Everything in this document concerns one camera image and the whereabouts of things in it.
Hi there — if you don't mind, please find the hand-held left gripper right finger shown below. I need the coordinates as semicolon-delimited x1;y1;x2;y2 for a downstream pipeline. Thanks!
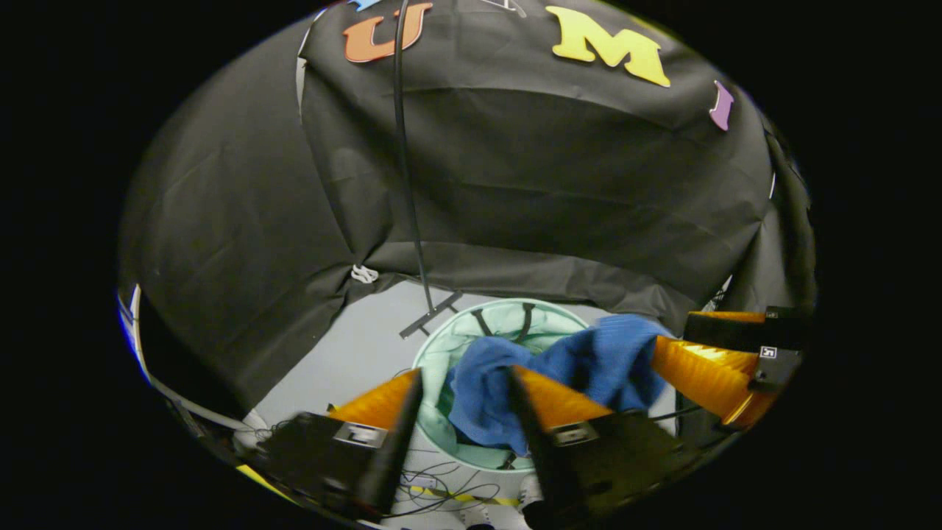
506;365;698;528

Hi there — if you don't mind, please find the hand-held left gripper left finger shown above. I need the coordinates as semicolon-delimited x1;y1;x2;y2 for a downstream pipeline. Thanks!
256;368;425;520

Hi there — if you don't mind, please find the blue jacket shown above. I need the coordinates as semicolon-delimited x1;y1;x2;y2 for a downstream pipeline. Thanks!
445;314;670;457

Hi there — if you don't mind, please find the green laundry hamper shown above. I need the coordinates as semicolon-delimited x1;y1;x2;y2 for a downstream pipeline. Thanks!
412;298;679;473

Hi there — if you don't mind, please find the black clothes rack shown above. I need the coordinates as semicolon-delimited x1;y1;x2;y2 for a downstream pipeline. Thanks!
393;0;464;340

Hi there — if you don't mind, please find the yellow floor tape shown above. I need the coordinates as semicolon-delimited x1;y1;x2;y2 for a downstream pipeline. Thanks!
407;484;522;509

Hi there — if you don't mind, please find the black backdrop cloth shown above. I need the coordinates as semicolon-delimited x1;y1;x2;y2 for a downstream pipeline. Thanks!
118;0;818;413

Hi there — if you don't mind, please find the tangle of black cables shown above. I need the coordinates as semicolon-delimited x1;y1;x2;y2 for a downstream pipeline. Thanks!
390;442;516;517

